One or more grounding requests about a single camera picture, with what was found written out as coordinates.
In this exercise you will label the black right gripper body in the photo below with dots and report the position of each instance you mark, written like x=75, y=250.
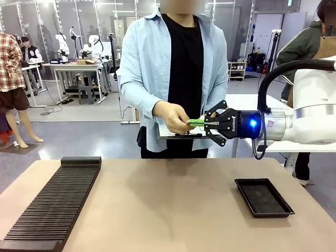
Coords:
x=241, y=124

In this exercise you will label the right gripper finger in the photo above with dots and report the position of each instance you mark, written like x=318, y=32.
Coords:
x=218, y=137
x=219, y=107

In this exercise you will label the green PCB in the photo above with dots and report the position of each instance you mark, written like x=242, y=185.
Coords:
x=193, y=122

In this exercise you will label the black clipboard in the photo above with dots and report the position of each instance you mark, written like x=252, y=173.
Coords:
x=181, y=137

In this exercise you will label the person's left forearm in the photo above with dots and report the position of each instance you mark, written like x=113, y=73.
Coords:
x=219, y=89

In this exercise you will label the person's right forearm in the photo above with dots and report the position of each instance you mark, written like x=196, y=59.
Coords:
x=141, y=97

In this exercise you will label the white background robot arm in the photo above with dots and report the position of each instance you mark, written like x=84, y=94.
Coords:
x=92, y=46
x=63, y=47

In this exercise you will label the black slotted PCB rack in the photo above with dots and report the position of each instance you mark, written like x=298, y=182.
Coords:
x=50, y=210

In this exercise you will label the person's left hand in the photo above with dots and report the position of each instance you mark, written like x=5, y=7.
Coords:
x=213, y=114

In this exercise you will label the person's right hand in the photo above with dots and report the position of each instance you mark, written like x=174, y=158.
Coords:
x=170, y=115

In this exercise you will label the white side table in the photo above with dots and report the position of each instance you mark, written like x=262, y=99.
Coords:
x=241, y=101

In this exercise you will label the white shoe shelf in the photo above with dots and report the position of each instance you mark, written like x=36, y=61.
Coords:
x=237, y=71

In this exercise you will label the person in light blue shirt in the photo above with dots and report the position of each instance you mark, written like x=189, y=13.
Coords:
x=183, y=65

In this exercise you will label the black plastic tray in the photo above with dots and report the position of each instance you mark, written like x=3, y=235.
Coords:
x=263, y=198

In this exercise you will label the black tripod pole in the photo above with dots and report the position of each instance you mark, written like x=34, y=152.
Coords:
x=273, y=50

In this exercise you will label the person in brown apron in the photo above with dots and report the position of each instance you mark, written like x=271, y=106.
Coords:
x=294, y=52

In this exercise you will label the grey plastic stool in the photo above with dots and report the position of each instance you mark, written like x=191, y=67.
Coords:
x=86, y=94

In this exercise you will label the flat cardboard box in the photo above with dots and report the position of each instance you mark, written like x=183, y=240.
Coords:
x=86, y=62

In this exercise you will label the white background workbench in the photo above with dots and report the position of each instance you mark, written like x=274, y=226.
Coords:
x=74, y=68

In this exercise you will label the white background desk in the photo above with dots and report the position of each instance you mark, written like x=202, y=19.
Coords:
x=32, y=78

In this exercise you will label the seated person in black jacket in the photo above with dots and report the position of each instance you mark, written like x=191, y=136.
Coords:
x=31, y=51

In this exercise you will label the person in plaid shirt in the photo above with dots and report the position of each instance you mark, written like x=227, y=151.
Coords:
x=10, y=78

